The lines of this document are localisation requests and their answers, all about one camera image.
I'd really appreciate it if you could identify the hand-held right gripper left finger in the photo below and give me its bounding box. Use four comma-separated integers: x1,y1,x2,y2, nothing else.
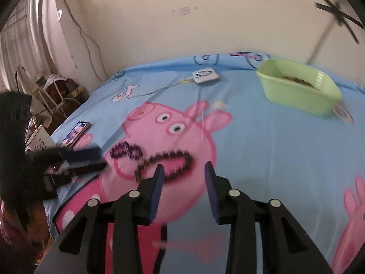
37,164,165,274

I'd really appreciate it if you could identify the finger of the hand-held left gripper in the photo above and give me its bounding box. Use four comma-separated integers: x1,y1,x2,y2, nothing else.
58,162,108,178
57,147,102,163

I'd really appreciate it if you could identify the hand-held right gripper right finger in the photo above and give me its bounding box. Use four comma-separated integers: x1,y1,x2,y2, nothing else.
205,162,334,274

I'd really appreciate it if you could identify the dark brown bead bracelet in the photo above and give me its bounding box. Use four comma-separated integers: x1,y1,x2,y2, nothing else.
134,151,192,182

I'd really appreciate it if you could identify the dark purple bead bracelet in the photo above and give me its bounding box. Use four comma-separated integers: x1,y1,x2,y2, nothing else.
110,142,143,161

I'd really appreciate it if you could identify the green plastic basin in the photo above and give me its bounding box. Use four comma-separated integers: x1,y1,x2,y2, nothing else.
256,59,343,118

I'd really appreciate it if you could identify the person's left forearm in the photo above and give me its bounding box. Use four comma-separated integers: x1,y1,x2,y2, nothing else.
0,198,56,253

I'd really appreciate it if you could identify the smartphone with brown case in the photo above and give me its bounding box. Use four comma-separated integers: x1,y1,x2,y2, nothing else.
63,121,91,147

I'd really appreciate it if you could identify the white paper bag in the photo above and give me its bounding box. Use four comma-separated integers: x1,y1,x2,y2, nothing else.
25,116,59,152

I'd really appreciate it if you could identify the brown bag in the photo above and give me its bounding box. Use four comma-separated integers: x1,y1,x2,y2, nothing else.
46,74,89,114

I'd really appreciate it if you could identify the cartoon pig printed bedsheet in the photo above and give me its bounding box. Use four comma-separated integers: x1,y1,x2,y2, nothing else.
43,51,365,274

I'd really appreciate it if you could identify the white tote bag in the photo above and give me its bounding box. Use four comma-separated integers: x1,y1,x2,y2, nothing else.
15,65,53,115

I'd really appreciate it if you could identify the white power bank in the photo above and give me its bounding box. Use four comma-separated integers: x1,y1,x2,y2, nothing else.
192,68,220,87

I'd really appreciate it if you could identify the white curtain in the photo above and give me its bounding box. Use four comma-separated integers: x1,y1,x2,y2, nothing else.
0,0,67,95

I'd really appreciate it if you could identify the white charging cable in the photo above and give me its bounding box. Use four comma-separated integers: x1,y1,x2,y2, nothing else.
125,77,198,99

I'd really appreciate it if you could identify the dark wall cable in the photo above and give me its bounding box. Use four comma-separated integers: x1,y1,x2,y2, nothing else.
54,0,111,83

